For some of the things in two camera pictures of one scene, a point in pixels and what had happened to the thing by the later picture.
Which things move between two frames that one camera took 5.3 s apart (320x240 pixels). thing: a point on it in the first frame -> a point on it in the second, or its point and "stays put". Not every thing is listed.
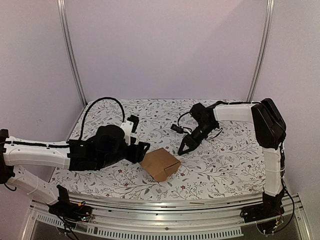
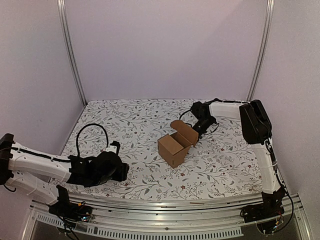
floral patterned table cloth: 227,163 stays put
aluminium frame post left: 67,33 stays put
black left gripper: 137,151 -> 122,172
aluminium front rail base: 145,216 stays put
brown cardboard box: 160,164 -> 174,146
